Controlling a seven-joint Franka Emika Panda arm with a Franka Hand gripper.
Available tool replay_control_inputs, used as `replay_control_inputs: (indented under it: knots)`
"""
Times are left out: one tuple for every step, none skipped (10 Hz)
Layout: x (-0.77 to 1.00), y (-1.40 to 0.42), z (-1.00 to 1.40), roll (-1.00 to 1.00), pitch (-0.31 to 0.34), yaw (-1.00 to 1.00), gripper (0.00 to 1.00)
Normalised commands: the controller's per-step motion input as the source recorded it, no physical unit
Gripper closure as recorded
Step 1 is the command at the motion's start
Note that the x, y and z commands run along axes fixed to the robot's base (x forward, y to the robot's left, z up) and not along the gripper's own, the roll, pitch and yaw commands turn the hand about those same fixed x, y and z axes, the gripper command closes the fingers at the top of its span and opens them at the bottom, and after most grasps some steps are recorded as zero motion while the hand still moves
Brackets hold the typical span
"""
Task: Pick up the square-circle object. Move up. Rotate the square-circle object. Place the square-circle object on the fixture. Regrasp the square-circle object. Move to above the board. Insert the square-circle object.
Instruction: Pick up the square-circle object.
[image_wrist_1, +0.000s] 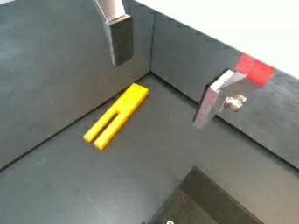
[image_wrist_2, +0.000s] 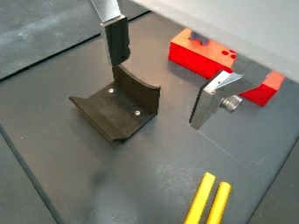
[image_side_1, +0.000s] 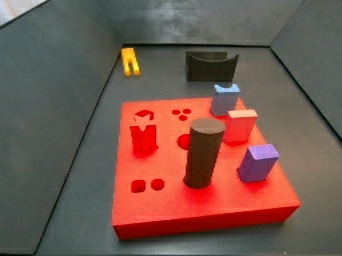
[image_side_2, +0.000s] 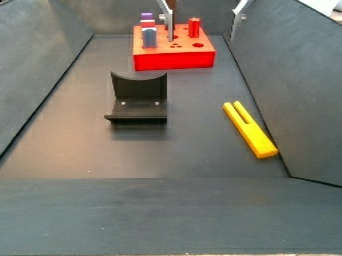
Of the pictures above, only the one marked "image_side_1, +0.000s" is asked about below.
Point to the yellow forked square-circle object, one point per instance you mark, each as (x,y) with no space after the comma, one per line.
(129,62)

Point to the pink-red square peg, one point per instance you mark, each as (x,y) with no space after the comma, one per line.
(239,124)

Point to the black curved fixture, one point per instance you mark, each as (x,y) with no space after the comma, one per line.
(209,66)

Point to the dark brown cylinder peg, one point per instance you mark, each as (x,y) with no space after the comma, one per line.
(205,135)

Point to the red star-shaped peg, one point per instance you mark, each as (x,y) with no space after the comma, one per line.
(142,139)

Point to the blue notched peg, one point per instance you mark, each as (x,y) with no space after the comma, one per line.
(224,99)

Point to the purple rectangular peg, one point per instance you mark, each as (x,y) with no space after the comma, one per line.
(257,162)

